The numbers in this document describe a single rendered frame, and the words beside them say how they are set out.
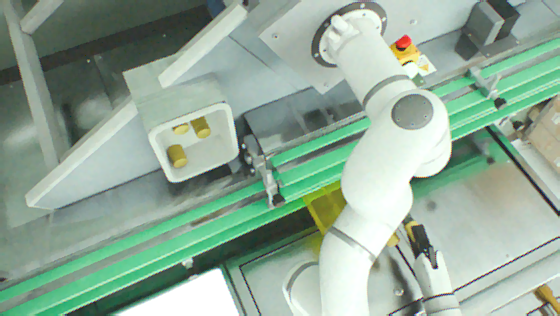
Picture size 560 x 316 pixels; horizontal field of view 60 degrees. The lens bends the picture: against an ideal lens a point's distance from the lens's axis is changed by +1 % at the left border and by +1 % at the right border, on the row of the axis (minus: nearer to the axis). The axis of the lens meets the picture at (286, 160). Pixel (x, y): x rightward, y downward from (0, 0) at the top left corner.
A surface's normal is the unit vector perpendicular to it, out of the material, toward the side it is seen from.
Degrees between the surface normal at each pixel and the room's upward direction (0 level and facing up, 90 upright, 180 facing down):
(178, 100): 90
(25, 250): 90
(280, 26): 5
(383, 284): 90
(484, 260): 90
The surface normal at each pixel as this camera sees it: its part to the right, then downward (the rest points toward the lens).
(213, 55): 0.43, 0.79
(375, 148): -0.44, -0.43
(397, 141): -0.24, -0.30
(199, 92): 0.00, -0.49
